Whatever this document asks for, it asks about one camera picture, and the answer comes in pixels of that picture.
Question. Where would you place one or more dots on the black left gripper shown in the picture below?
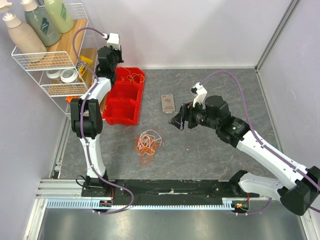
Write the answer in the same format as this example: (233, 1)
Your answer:
(119, 52)

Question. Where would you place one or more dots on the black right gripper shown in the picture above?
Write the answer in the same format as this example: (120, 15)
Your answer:
(188, 115)

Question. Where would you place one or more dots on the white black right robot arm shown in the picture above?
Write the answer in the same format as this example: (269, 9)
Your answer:
(294, 185)

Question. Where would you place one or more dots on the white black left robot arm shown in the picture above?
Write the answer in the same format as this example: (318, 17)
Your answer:
(87, 123)

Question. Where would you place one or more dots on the red plastic bin far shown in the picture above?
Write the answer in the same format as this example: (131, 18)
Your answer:
(130, 75)

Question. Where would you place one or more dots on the red plastic bin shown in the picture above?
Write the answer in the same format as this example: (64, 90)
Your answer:
(130, 75)
(125, 90)
(121, 112)

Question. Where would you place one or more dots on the yellow candy bag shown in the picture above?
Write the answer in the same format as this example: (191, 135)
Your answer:
(80, 66)

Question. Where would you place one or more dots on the red plastic bin middle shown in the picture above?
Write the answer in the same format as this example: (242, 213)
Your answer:
(125, 90)

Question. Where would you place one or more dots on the white tape roll right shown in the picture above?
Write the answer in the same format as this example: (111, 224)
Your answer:
(68, 75)

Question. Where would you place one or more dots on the white tape roll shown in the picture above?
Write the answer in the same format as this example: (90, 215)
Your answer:
(53, 73)
(68, 75)

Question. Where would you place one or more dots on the red plastic bin near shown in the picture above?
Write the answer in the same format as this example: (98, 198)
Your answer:
(121, 112)

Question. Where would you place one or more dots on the white tape roll left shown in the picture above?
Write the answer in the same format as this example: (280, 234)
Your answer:
(53, 73)

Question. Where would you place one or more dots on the orange snack box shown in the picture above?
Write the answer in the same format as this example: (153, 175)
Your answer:
(69, 99)

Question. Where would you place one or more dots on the light green bottle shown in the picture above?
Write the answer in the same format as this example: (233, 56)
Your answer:
(60, 15)

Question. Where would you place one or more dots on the grey green pump bottle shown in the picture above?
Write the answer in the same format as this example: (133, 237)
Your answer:
(40, 21)

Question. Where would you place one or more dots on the beige pump bottle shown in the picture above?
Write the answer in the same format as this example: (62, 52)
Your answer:
(22, 34)

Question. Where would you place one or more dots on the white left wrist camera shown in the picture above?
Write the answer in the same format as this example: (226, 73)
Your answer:
(112, 41)

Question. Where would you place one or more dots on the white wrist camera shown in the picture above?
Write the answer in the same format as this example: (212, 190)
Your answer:
(199, 93)
(112, 41)

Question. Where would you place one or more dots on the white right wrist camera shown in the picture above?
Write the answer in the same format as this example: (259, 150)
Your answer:
(199, 93)

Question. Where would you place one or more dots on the white wire shelf rack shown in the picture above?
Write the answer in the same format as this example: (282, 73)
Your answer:
(59, 56)

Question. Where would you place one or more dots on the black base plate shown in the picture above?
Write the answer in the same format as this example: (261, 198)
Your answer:
(173, 192)

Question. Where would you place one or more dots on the light blue cable duct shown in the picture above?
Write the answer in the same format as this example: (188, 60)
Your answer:
(99, 205)

